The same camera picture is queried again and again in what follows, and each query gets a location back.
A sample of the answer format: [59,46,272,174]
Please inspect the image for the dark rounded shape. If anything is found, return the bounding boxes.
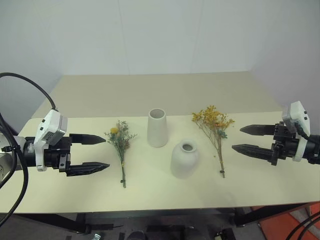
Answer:
[126,230,146,240]

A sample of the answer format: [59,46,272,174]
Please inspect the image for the green dried flower bouquet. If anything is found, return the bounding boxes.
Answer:
[103,119,138,189]

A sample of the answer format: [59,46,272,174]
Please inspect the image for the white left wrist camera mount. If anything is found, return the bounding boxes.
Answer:
[33,108,69,172]

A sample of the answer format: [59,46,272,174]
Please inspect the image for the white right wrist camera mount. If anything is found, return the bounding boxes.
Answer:
[281,100,312,162]

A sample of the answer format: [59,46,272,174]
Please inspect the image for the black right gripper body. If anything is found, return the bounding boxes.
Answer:
[269,121,301,166]

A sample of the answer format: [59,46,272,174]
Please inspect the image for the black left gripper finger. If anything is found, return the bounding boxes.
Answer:
[69,133,107,146]
[65,161,111,178]

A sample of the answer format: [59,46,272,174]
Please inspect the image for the black floor cable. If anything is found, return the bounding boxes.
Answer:
[299,220,320,240]
[287,212,320,240]

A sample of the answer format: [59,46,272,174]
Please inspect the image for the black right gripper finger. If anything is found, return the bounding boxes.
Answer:
[231,143,275,165]
[239,123,276,137]

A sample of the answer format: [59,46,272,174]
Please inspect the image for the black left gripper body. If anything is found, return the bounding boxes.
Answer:
[43,136,73,176]

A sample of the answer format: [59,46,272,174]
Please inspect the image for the round white ceramic vase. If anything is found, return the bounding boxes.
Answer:
[170,138,200,180]

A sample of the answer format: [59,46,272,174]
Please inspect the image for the orange floor mat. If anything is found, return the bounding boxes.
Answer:
[257,201,320,240]

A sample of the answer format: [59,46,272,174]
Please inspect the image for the tall white cone vase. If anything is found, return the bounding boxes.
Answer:
[146,108,169,149]

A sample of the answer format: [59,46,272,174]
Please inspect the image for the yellow dried flower bouquet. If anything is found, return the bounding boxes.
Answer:
[191,104,236,179]

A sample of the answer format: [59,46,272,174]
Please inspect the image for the black metal table frame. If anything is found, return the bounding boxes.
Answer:
[14,202,314,236]

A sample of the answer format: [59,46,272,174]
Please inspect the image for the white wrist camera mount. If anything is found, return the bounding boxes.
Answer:
[33,108,69,172]
[281,100,312,162]

